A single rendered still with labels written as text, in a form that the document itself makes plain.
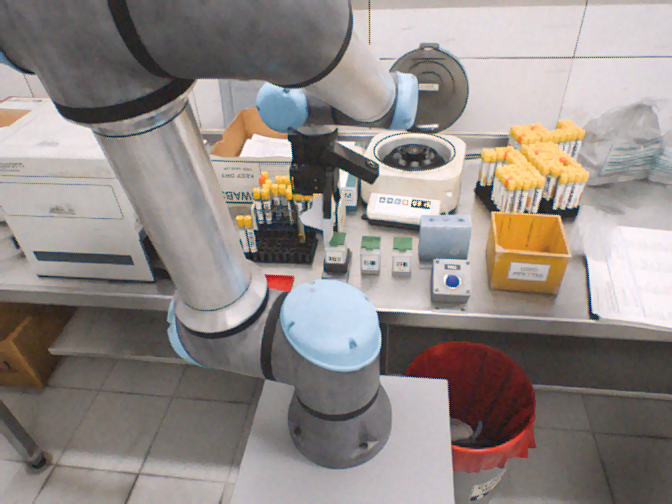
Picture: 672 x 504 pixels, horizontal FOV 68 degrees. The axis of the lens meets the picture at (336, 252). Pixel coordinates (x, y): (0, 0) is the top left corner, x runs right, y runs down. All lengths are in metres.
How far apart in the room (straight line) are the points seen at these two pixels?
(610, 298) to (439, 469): 0.51
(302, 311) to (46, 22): 0.37
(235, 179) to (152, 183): 0.79
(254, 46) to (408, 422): 0.57
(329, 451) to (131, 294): 0.59
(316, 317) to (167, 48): 0.35
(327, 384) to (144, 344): 1.33
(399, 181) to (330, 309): 0.62
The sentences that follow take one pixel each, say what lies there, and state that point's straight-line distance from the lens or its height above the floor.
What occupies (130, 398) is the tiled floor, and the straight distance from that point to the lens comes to 2.10.
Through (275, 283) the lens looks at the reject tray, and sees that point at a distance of 1.04.
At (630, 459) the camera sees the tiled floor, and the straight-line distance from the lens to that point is 1.97.
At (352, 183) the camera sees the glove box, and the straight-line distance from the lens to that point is 1.21.
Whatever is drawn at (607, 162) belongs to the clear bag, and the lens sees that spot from 1.42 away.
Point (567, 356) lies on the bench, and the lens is 1.79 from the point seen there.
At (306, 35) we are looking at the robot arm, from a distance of 0.36.
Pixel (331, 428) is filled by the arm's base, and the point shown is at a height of 0.99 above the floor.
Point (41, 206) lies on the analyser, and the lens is 1.11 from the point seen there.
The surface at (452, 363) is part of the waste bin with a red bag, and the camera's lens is 1.53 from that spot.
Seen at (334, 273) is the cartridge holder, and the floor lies 0.89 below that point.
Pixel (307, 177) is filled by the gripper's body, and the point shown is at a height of 1.12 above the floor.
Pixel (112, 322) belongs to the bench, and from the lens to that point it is 2.01.
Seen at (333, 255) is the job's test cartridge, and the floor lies 0.93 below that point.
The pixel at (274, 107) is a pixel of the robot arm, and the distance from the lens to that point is 0.72.
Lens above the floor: 1.56
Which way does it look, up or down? 39 degrees down
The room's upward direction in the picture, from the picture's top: 3 degrees counter-clockwise
